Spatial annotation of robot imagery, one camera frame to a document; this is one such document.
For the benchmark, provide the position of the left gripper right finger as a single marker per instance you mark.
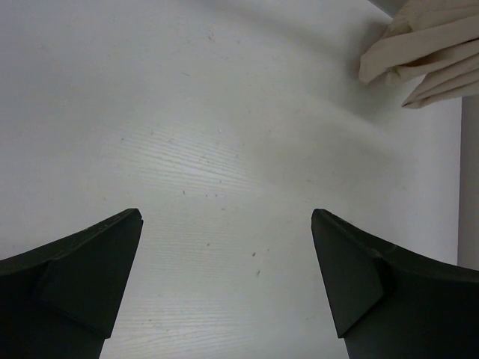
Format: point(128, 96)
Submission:
point(389, 302)

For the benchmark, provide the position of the beige trousers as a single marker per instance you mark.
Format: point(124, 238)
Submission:
point(434, 40)

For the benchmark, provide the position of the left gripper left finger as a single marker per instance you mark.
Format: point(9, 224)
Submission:
point(61, 300)

